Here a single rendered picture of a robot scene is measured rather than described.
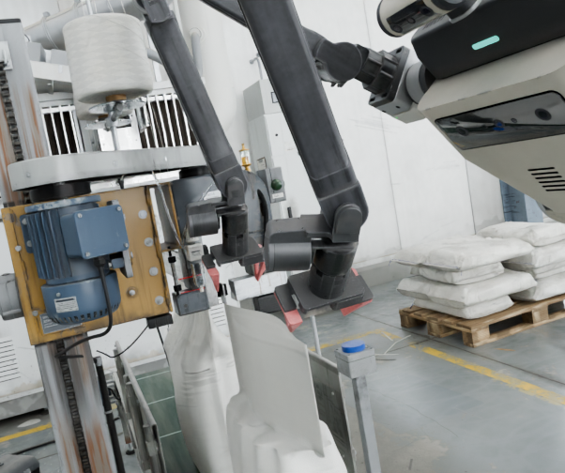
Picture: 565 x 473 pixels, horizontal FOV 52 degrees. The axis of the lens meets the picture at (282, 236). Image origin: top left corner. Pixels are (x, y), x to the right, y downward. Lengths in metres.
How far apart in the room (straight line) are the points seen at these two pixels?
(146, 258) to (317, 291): 0.66
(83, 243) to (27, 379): 3.18
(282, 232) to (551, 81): 0.44
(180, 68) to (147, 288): 0.55
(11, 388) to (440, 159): 4.79
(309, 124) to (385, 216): 5.65
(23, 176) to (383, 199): 5.35
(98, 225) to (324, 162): 0.56
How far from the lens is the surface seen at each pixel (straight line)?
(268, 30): 0.67
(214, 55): 4.74
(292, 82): 0.68
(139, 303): 1.44
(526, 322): 4.41
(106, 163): 1.26
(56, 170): 1.20
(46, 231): 1.23
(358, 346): 1.50
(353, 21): 6.46
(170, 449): 2.34
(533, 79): 0.94
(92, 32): 1.27
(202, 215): 1.19
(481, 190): 7.08
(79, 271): 1.23
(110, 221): 1.17
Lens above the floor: 1.30
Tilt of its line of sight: 6 degrees down
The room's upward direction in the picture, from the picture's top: 10 degrees counter-clockwise
